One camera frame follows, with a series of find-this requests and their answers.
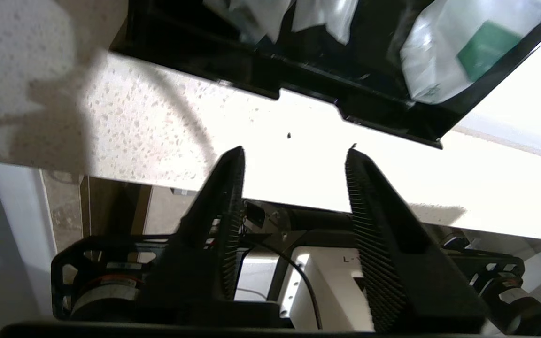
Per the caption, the clear packet with black comb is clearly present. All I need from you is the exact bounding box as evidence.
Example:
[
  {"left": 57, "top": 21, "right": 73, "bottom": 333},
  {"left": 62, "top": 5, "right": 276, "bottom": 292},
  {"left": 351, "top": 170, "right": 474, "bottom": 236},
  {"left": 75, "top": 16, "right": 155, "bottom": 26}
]
[{"left": 202, "top": 0, "right": 295, "bottom": 44}]

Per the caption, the white robot torso body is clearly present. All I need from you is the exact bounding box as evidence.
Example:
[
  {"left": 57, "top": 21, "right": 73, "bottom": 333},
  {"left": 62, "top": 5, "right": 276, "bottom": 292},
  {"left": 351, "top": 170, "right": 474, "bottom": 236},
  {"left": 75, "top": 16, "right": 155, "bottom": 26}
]
[{"left": 278, "top": 246, "right": 380, "bottom": 332}]

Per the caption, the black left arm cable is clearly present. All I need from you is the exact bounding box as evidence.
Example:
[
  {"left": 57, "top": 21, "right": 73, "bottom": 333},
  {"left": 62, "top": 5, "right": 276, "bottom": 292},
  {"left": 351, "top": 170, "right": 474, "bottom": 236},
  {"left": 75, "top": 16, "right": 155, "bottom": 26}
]
[{"left": 245, "top": 237, "right": 324, "bottom": 330}]

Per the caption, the small clear green-label packet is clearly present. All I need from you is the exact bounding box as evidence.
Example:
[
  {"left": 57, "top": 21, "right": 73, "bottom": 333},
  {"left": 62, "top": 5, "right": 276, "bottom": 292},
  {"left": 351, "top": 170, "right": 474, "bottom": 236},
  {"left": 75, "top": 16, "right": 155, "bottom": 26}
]
[{"left": 400, "top": 0, "right": 541, "bottom": 105}]

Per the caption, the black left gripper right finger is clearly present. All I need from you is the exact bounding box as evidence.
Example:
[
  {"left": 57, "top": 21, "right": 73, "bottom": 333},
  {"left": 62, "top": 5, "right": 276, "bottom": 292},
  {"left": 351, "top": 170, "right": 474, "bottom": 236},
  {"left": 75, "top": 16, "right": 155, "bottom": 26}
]
[{"left": 344, "top": 148, "right": 489, "bottom": 335}]

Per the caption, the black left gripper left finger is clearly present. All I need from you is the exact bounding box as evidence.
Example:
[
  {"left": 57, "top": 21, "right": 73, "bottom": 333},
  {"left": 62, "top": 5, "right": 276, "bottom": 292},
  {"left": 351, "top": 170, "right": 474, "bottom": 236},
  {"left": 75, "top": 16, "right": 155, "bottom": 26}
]
[{"left": 144, "top": 146, "right": 246, "bottom": 324}]

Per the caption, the black tray with white liner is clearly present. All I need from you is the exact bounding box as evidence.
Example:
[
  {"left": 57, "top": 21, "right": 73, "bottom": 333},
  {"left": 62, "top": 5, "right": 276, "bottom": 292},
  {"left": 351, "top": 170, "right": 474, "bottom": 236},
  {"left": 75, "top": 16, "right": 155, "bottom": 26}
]
[{"left": 110, "top": 0, "right": 541, "bottom": 150}]

